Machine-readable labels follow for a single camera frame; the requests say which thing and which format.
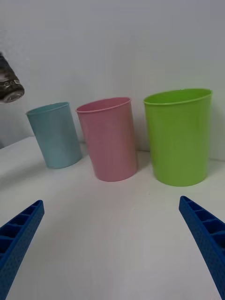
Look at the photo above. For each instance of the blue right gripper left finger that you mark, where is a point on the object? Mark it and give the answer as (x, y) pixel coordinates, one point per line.
(17, 243)

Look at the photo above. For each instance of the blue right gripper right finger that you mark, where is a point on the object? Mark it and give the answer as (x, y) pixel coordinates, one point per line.
(206, 236)

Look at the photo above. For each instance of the green plastic bin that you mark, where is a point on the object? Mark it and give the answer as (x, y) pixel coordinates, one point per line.
(179, 138)

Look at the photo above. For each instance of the pale blue plastic bin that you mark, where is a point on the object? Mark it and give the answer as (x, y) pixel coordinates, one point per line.
(55, 136)

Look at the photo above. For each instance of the pink plastic bin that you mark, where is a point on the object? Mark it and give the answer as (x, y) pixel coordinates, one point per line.
(109, 140)

